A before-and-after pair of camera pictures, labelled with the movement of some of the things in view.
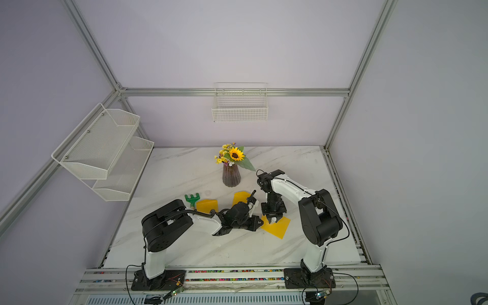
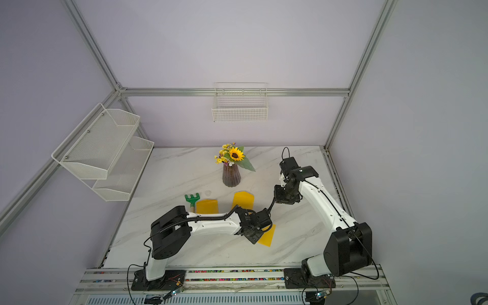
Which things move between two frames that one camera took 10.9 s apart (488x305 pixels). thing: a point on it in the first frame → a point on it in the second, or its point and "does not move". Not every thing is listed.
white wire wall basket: [240, 101] does not move
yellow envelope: [277, 229] → [267, 238]
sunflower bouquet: [230, 154] does not move
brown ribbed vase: [231, 175] does not move
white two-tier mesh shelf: [106, 150] does not move
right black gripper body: [274, 208] → [286, 195]
